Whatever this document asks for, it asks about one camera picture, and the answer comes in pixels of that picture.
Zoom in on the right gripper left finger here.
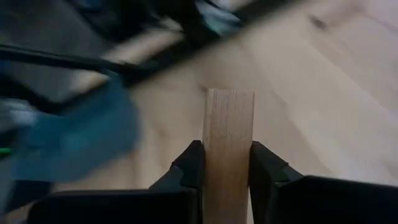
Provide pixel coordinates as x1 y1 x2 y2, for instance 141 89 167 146
27 139 205 224

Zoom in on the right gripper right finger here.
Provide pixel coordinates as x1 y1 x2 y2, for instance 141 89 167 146
248 141 398 224

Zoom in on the natural wooden block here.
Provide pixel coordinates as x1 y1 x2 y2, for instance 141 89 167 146
201 88 256 224

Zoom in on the teal plastic bin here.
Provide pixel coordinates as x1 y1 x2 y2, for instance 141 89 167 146
9 77 141 183

